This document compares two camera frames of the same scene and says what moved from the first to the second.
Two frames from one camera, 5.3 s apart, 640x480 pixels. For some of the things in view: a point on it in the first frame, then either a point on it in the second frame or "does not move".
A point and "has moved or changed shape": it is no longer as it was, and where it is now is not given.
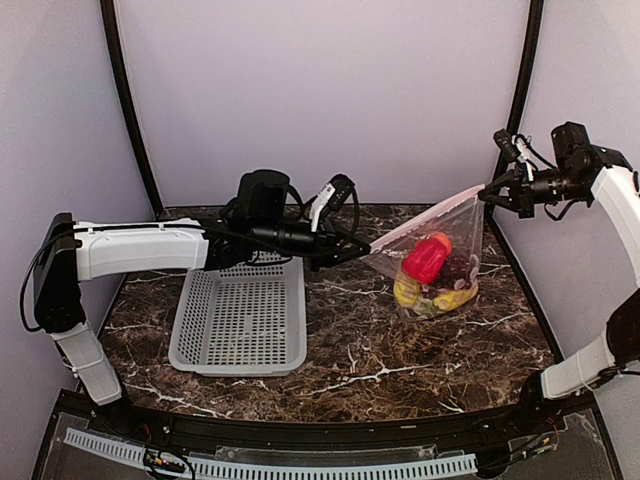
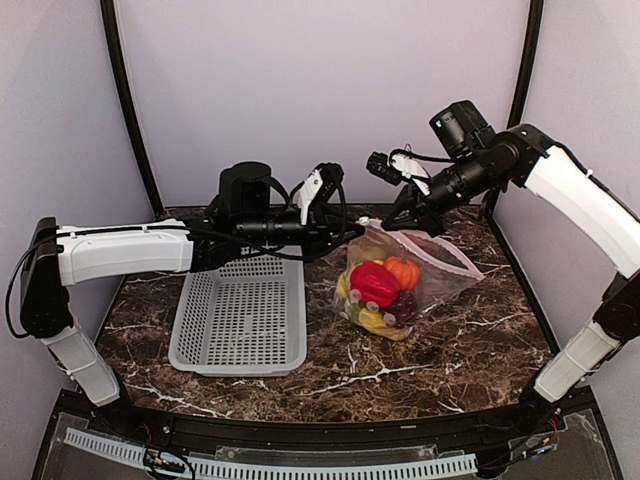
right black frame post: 527,68 does not move
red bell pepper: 425,260 -> 375,283
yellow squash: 407,292 -> 344,284
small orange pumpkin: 445,239 -> 407,272
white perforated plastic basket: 242,321 does not move
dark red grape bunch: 455,272 -> 404,307
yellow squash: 449,300 -> 374,321
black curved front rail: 514,427 does not move
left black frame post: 110,26 does not move
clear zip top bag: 435,263 has moved or changed shape
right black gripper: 523,203 -> 423,214
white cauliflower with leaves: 425,309 -> 352,311
